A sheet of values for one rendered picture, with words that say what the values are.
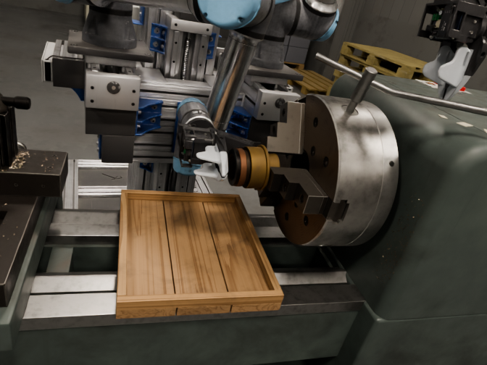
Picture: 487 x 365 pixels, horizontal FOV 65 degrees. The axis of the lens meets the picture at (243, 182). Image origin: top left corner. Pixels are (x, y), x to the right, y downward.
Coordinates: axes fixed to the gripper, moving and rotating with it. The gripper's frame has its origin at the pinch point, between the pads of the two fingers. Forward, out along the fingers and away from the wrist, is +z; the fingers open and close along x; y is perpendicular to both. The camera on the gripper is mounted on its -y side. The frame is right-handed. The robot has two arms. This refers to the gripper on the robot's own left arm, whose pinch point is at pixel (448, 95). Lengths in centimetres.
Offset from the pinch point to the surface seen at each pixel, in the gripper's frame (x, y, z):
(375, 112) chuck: -7.9, 8.2, 5.4
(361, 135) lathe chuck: -2.8, 13.5, 9.1
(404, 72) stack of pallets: -315, -238, -9
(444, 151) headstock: 5.3, 2.4, 9.0
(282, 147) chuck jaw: -14.0, 23.0, 15.2
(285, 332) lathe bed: -3, 19, 52
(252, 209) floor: -179, -37, 101
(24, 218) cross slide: -12, 69, 31
